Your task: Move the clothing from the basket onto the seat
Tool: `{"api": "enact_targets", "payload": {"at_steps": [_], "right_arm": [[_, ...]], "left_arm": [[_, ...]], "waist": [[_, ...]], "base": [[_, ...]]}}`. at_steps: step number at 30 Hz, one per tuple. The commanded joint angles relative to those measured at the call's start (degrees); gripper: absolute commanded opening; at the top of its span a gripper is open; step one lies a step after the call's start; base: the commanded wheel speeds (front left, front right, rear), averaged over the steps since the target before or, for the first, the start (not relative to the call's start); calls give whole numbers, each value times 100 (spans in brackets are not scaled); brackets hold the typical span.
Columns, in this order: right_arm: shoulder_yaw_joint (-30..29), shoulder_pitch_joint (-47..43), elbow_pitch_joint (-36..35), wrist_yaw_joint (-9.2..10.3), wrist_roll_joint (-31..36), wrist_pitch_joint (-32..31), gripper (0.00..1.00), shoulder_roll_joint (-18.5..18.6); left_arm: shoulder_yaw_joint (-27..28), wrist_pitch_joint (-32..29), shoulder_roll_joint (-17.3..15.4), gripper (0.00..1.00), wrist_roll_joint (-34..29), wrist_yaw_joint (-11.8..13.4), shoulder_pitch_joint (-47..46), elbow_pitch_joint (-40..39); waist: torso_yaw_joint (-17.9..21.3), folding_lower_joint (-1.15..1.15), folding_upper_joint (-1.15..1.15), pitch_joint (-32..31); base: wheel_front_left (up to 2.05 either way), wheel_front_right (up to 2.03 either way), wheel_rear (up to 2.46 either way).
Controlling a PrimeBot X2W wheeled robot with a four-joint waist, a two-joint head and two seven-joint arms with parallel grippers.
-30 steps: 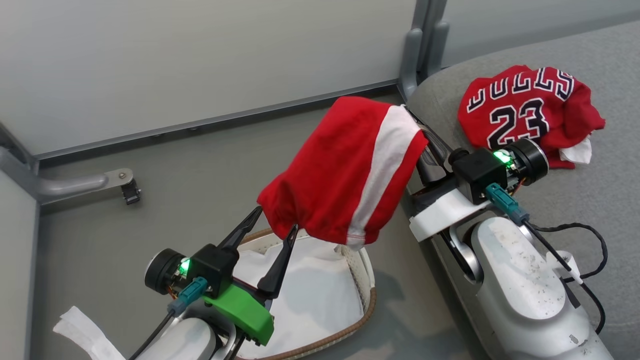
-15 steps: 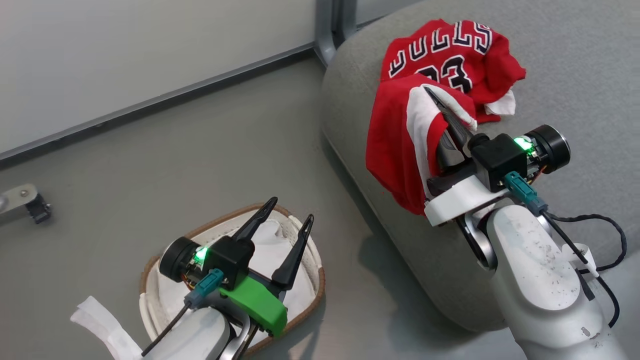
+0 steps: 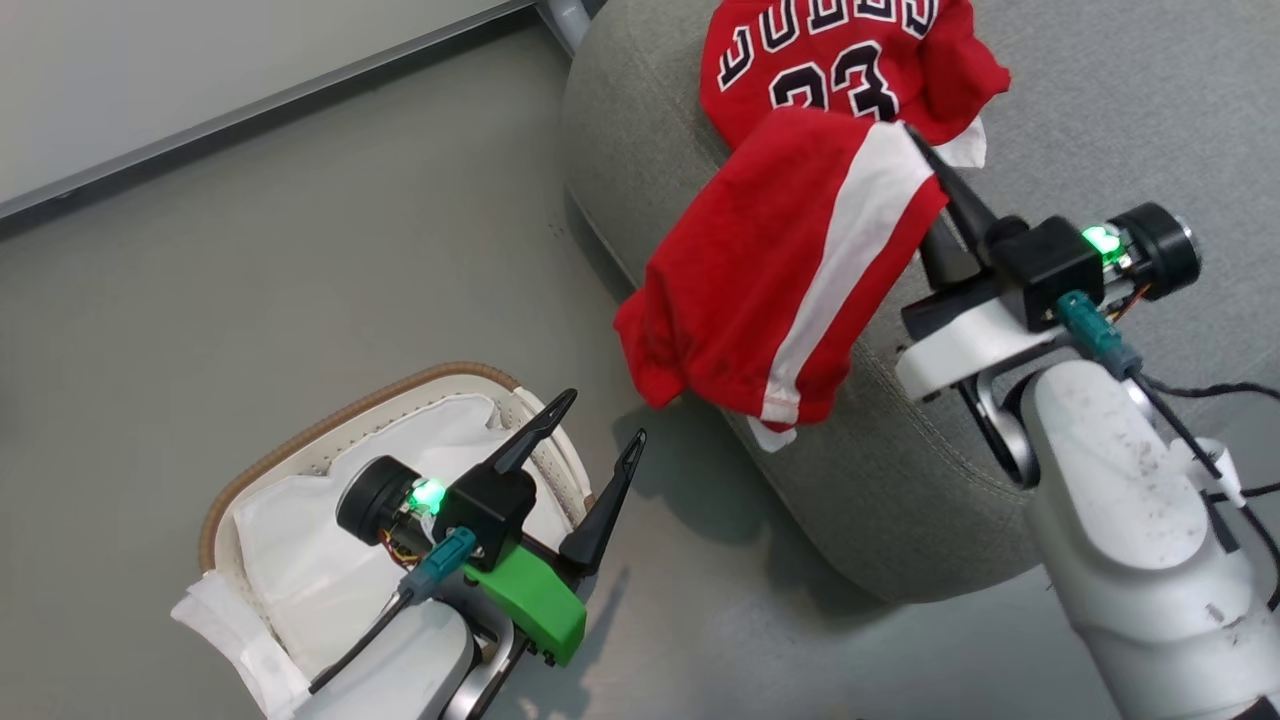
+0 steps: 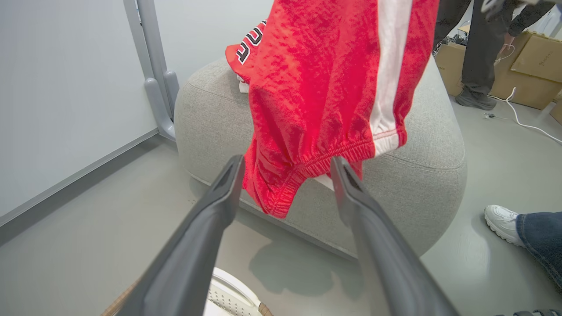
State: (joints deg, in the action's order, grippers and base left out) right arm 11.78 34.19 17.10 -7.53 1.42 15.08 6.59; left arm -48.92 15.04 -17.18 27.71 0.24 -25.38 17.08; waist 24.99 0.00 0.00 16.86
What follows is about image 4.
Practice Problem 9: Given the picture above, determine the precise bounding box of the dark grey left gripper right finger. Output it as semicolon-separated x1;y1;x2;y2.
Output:
330;157;459;316

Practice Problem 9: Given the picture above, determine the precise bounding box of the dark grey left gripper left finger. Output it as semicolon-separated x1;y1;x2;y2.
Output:
116;154;245;316

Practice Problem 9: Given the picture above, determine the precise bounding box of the red basketball jersey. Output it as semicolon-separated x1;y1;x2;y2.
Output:
225;0;440;219

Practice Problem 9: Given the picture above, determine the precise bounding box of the grey fabric sofa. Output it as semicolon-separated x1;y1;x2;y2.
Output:
174;55;468;260

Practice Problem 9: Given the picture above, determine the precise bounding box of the white wicker-rimmed laundry basket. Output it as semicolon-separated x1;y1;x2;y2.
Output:
102;268;274;316

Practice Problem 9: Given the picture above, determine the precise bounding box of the white sneaker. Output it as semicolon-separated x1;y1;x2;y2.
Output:
484;205;526;247

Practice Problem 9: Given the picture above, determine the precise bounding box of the blue jeans leg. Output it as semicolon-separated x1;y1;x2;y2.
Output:
516;212;562;291

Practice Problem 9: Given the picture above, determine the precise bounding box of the small cardboard box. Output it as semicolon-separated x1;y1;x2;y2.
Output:
435;42;467;96

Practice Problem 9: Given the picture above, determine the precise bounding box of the person in black trousers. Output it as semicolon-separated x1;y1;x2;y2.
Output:
432;0;559;111

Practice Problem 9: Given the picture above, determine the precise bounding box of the large cardboard box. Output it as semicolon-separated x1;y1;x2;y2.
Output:
490;30;562;110

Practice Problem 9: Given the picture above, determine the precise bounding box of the grey partition bottom rail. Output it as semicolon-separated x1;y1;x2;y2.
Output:
0;128;159;229

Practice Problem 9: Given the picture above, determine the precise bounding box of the grey partition post with feet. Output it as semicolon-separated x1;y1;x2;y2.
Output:
123;0;180;141

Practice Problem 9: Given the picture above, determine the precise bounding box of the white cable on floor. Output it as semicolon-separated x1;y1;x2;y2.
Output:
485;87;562;145

